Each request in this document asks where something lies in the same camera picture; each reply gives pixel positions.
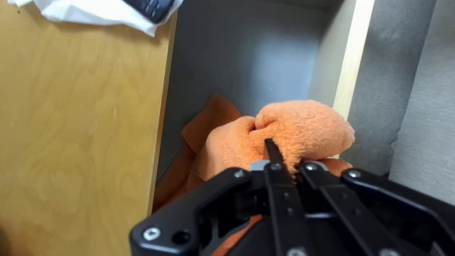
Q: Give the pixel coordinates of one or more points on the orange towel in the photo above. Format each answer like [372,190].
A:
[219,137]

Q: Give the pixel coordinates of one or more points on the wooden nightstand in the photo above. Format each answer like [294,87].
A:
[81,113]

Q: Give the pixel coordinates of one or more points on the black tv remote control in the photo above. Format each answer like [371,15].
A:
[153,11]

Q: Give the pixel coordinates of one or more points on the open grey drawer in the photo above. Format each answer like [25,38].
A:
[236,56]

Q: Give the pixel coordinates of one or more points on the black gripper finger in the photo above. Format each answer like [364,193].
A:
[273,153]

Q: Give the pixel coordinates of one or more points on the white paper sheet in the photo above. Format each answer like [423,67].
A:
[95,13]

